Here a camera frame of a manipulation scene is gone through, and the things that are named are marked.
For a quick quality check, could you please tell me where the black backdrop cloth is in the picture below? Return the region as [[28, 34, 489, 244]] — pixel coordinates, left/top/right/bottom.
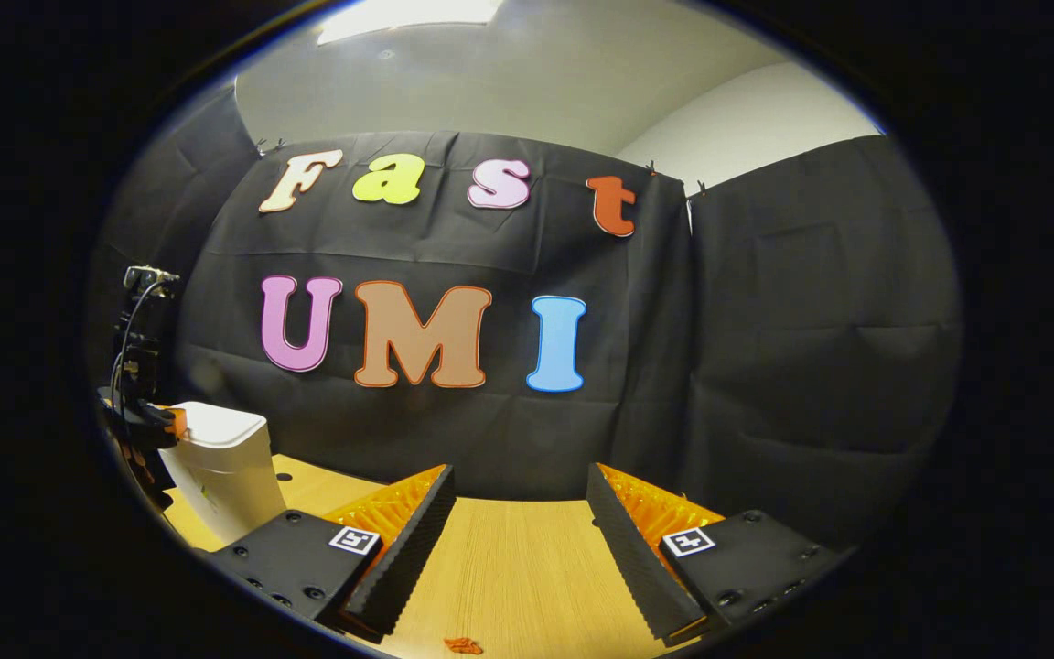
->
[[88, 78, 963, 550]]

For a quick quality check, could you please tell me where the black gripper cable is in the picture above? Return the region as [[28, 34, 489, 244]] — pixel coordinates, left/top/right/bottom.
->
[[109, 279, 167, 404]]

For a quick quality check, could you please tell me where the wooden desktop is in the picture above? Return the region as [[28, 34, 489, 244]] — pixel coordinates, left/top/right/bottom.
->
[[161, 453, 738, 659]]

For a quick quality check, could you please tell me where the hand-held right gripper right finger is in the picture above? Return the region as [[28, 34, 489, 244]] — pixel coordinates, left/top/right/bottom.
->
[[586, 462, 857, 646]]

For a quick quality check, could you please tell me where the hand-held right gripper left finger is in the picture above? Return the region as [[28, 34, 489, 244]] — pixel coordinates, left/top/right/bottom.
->
[[207, 464, 457, 644]]

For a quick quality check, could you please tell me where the white desktop garbage bin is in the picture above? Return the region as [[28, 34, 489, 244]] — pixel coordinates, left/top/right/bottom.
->
[[158, 401, 288, 546]]

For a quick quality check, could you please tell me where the ceiling light panel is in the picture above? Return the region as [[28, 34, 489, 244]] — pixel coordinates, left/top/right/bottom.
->
[[317, 0, 505, 45]]

